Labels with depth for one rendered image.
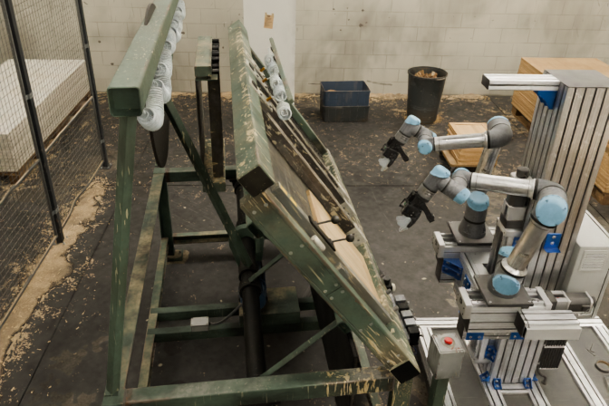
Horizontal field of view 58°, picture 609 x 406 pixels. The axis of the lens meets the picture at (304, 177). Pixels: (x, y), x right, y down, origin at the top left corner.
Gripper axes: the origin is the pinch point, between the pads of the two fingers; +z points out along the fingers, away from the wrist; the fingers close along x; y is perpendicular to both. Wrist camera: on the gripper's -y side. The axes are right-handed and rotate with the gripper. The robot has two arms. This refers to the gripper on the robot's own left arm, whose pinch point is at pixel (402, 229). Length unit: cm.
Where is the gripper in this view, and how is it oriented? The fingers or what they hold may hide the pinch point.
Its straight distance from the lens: 260.9
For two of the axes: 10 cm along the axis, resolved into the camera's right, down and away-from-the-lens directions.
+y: -8.7, -4.3, -2.4
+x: 0.2, 4.7, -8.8
